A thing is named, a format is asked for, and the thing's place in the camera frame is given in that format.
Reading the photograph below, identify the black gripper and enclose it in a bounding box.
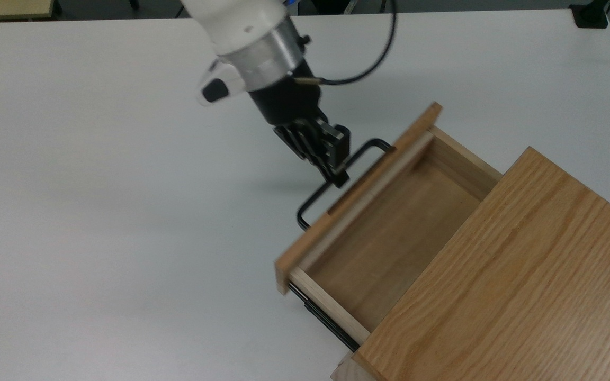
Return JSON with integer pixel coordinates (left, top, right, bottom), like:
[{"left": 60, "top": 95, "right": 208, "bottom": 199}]
[{"left": 248, "top": 60, "right": 351, "bottom": 189}]

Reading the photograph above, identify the wooden drawer with black handle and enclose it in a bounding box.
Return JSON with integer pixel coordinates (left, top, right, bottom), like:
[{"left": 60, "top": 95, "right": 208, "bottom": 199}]
[{"left": 275, "top": 102, "right": 505, "bottom": 353}]

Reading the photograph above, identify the wooden drawer cabinet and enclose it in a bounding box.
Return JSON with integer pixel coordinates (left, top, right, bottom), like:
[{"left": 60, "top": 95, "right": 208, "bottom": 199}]
[{"left": 349, "top": 147, "right": 610, "bottom": 381}]

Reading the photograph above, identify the light wooden side table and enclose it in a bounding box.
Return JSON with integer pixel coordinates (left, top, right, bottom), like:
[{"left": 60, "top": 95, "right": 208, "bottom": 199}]
[{"left": 0, "top": 0, "right": 56, "bottom": 22}]

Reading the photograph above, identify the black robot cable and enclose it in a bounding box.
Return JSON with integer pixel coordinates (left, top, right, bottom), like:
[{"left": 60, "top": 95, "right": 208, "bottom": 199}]
[{"left": 293, "top": 0, "right": 399, "bottom": 87}]

